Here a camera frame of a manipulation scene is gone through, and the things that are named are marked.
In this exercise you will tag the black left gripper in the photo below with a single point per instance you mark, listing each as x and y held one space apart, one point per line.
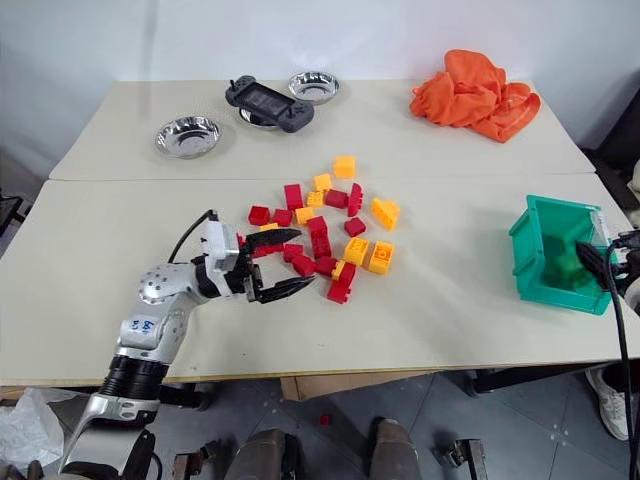
246 282

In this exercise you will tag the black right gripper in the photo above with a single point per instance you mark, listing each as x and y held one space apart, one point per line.
620 260

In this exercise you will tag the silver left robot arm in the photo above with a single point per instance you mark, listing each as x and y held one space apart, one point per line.
160 292

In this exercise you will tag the red toy block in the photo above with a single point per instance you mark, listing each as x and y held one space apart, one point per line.
317 225
320 245
258 215
293 251
326 266
354 227
355 199
282 217
267 248
293 196
336 198
303 265
342 286

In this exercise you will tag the green toy block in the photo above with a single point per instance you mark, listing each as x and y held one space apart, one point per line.
567 264

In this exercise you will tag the yellow toy block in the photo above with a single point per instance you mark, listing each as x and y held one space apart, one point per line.
268 226
322 181
345 166
339 270
303 215
356 250
316 199
381 257
385 211

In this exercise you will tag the teal plastic bin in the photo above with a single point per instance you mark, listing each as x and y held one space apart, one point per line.
537 240

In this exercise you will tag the small red block on floor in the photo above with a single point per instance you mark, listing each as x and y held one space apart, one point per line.
325 419

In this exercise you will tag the black chair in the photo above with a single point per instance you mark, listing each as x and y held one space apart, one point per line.
617 145

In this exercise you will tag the white sneaker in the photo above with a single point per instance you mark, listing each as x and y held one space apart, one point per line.
609 402

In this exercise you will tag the steel bowl under console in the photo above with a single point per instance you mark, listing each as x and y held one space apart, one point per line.
256 121

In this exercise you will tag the large steel bowl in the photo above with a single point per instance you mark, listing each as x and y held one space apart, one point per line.
187 136

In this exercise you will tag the dark grey handheld game console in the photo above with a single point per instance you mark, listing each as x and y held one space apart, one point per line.
267 102

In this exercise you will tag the small steel bowl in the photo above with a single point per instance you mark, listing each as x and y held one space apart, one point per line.
314 86

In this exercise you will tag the dark rounded shape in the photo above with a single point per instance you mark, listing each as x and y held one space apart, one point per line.
265 457
396 452

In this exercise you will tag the orange cloth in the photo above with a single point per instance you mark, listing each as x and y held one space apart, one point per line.
470 95

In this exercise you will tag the black object beside table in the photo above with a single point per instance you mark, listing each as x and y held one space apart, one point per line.
10 212

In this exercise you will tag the white plastic bag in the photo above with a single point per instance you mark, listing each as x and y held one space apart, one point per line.
27 425

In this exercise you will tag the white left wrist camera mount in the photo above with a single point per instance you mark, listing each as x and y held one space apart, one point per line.
216 244

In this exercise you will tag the black table frame beam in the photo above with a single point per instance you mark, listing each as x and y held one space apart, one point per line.
530 380

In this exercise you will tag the metal caster bracket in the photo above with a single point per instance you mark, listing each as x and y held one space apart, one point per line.
462 455
200 460

